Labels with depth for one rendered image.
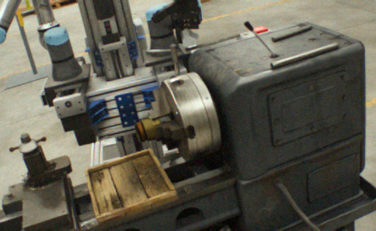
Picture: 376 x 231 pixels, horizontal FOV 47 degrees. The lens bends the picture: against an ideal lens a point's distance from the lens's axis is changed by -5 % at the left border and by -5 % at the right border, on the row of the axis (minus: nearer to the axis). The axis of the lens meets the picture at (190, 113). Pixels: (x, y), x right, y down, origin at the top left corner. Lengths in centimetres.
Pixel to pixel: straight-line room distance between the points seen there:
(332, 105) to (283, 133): 22
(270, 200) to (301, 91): 45
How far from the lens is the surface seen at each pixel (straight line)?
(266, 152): 167
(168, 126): 160
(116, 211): 161
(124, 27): 232
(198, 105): 156
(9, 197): 191
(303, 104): 165
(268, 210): 181
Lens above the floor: 184
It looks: 26 degrees down
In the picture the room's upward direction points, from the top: 11 degrees counter-clockwise
